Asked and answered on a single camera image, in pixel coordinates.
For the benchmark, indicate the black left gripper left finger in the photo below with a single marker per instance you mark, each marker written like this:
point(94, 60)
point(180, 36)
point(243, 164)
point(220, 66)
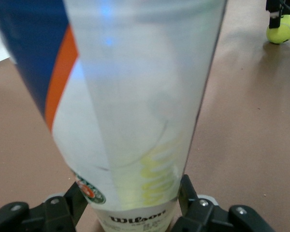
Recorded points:
point(50, 215)

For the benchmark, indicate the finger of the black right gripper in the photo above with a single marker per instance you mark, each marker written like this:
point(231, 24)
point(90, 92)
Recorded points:
point(287, 4)
point(273, 23)

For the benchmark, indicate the Wilson tennis ball can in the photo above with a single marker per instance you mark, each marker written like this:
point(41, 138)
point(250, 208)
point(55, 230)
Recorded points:
point(135, 96)

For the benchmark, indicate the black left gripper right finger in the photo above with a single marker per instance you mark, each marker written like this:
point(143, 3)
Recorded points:
point(207, 217)

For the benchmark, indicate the yellow tennis ball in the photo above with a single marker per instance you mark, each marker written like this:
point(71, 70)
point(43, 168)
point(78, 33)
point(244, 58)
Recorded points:
point(286, 31)
point(131, 197)

